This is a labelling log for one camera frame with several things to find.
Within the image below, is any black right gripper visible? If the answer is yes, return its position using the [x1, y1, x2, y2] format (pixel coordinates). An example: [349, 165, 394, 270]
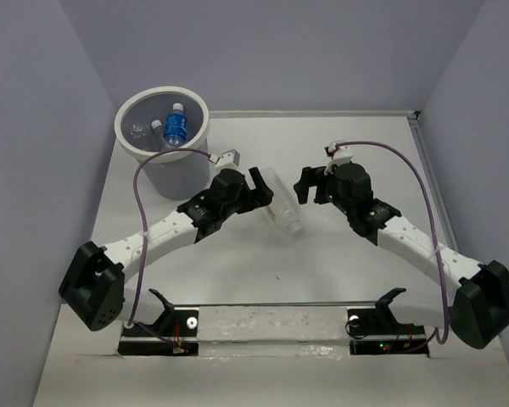
[292, 165, 354, 216]

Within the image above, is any large clear bottle cream label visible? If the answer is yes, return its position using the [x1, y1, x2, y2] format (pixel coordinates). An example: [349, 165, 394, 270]
[260, 167, 303, 236]

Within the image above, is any blue label bottle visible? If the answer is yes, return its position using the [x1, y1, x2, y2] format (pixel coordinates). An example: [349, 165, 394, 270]
[163, 103, 188, 148]

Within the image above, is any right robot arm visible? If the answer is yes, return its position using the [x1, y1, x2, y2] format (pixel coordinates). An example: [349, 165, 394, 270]
[294, 163, 509, 349]

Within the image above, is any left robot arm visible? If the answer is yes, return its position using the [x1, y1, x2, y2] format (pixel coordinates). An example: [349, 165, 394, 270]
[59, 167, 273, 335]

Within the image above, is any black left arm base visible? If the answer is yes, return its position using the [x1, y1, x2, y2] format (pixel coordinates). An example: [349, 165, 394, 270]
[117, 289, 199, 357]

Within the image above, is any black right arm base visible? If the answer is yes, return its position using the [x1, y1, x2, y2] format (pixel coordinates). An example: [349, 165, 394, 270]
[344, 287, 429, 356]

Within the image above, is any white cylindrical waste bin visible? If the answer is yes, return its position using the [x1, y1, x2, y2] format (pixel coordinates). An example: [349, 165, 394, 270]
[114, 86, 210, 200]

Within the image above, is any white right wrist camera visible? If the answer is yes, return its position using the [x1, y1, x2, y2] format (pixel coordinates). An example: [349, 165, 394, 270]
[324, 140, 353, 176]

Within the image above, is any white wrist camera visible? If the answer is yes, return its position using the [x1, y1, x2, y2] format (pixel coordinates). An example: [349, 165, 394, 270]
[324, 140, 353, 176]
[208, 149, 240, 171]

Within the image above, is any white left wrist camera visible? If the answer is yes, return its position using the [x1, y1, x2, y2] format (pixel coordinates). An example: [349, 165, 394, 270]
[208, 149, 240, 171]

